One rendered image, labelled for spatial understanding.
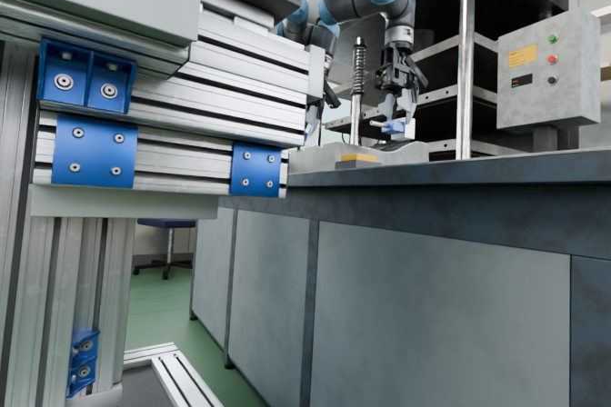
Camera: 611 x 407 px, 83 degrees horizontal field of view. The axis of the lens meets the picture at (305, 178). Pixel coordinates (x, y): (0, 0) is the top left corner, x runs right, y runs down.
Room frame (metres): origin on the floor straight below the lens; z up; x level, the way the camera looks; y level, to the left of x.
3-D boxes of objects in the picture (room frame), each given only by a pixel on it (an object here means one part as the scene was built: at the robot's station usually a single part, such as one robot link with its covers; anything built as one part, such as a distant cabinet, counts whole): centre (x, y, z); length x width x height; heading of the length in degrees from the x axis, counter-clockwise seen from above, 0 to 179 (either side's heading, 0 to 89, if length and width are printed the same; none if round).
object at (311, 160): (1.18, -0.22, 0.87); 0.50 x 0.26 x 0.14; 121
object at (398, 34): (0.91, -0.23, 1.17); 0.08 x 0.08 x 0.05
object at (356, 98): (2.11, -0.29, 1.10); 0.05 x 0.05 x 1.30
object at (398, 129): (0.90, -0.21, 0.93); 0.13 x 0.05 x 0.05; 121
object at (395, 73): (0.91, -0.23, 1.09); 0.09 x 0.08 x 0.12; 121
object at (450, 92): (2.16, -0.71, 1.26); 1.10 x 0.74 x 0.05; 31
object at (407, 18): (0.91, -0.23, 1.25); 0.09 x 0.08 x 0.11; 146
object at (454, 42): (2.17, -0.72, 1.51); 1.10 x 0.70 x 0.05; 31
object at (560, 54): (1.35, -0.93, 0.73); 0.30 x 0.22 x 1.47; 31
